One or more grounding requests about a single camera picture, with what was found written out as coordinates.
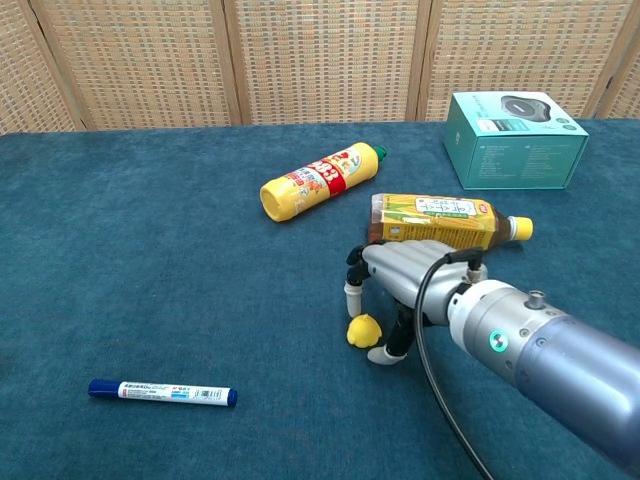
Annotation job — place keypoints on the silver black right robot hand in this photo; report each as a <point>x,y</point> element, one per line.
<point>400,270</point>

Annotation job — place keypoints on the tea bottle yellow label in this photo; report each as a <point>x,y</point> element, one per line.
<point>440,220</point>

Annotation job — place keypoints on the yellow squeeze bottle green cap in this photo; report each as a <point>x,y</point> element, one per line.
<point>320,182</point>

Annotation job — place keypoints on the teal product box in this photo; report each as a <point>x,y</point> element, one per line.
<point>520,160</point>

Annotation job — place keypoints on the woven folding screen panel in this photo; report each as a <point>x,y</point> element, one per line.
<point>627,75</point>
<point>30,85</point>
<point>520,45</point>
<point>145,60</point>
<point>325,60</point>

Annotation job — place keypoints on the blue table carpet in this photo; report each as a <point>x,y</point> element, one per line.
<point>175,275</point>

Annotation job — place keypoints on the blue whiteboard marker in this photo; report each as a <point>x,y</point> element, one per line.
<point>160,392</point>

